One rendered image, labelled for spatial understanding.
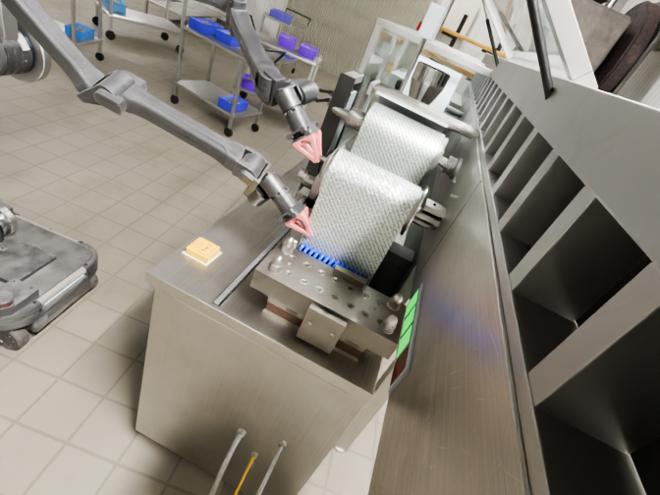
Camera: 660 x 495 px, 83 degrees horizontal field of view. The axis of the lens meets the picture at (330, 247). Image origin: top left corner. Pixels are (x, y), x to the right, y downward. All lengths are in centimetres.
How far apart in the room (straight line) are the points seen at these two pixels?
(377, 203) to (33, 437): 150
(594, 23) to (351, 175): 387
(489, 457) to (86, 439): 163
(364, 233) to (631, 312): 79
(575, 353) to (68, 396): 182
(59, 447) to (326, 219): 131
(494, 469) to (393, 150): 97
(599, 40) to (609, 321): 440
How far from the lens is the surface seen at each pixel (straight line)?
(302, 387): 106
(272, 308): 101
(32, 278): 202
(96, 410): 188
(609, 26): 466
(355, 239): 103
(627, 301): 30
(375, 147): 118
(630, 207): 35
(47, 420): 188
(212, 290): 105
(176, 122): 106
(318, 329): 95
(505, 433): 34
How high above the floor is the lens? 164
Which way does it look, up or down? 33 degrees down
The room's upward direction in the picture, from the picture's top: 25 degrees clockwise
